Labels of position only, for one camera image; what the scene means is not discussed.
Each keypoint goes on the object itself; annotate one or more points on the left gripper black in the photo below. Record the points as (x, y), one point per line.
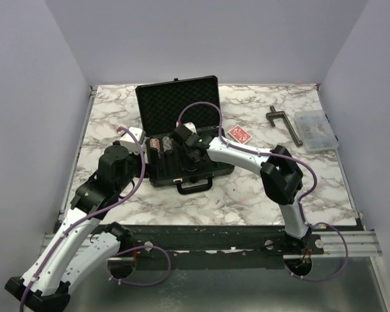
(155, 164)

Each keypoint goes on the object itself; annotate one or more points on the blue tan poker chip stack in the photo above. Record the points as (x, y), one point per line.
(167, 145)

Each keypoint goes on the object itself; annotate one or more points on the red tan poker chip stack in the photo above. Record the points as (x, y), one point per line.
(155, 143)

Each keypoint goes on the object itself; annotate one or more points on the black poker carrying case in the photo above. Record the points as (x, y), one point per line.
(180, 119)

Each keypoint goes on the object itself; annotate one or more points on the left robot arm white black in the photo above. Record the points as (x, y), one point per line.
(49, 283)

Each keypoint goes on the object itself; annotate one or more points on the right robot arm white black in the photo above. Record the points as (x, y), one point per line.
(279, 173)

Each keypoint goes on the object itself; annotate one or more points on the red playing card deck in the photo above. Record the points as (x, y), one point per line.
(240, 135)

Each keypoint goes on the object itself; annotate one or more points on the black metal clamp tool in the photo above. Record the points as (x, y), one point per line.
(274, 114)

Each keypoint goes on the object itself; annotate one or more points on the clear plastic parts box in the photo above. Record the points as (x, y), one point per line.
(315, 131)

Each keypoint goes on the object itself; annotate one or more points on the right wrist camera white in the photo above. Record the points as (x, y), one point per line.
(189, 125)

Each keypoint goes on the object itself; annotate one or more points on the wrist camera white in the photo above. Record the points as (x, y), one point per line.
(128, 142)
(189, 125)

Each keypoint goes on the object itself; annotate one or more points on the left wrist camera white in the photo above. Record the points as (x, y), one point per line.
(128, 142)

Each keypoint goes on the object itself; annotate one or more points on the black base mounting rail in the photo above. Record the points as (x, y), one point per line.
(157, 258)

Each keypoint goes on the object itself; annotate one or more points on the aluminium extrusion rail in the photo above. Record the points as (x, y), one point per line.
(268, 240)

